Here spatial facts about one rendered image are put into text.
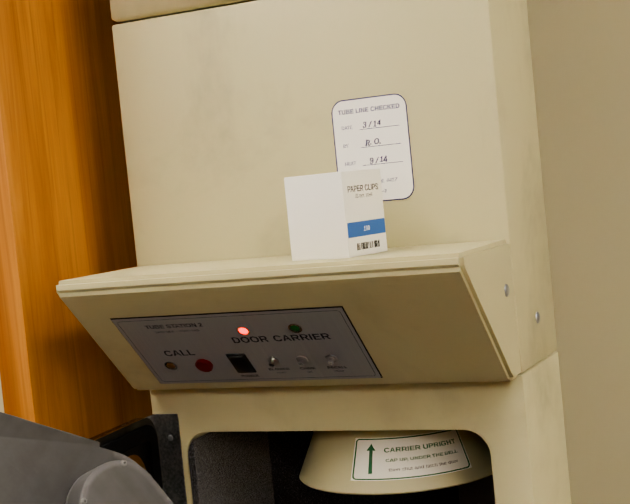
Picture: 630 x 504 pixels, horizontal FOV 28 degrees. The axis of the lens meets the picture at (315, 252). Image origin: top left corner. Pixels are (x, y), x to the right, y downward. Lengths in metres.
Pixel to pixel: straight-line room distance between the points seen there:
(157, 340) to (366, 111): 0.23
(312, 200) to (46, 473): 0.38
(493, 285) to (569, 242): 0.49
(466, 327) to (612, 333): 0.51
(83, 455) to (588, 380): 0.87
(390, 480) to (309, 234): 0.22
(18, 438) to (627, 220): 0.89
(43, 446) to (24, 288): 0.46
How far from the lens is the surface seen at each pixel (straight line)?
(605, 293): 1.35
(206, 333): 0.94
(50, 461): 0.57
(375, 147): 0.95
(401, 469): 1.00
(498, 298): 0.88
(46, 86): 1.06
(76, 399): 1.06
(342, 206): 0.87
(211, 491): 1.08
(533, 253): 0.98
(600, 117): 1.34
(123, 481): 0.56
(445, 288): 0.83
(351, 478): 1.01
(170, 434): 1.06
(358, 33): 0.96
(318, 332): 0.90
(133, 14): 1.05
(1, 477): 0.56
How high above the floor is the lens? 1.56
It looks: 3 degrees down
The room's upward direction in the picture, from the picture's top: 6 degrees counter-clockwise
